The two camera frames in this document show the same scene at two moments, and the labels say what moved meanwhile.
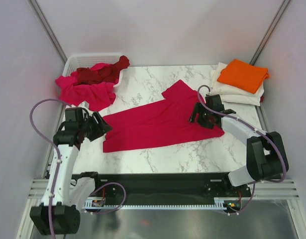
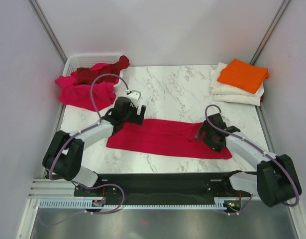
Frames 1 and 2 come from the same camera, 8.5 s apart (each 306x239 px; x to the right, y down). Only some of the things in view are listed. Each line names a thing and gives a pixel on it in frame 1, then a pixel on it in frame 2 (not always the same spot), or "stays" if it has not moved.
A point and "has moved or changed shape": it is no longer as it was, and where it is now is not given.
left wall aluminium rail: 48,29 stays
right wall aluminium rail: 269,32 stays
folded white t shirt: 230,93 stays
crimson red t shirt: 164,122 has moved or changed shape
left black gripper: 102,127 to 136,119
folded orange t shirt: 243,75 stays
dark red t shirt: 86,76 stays
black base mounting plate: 198,185 stays
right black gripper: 199,108 to 217,146
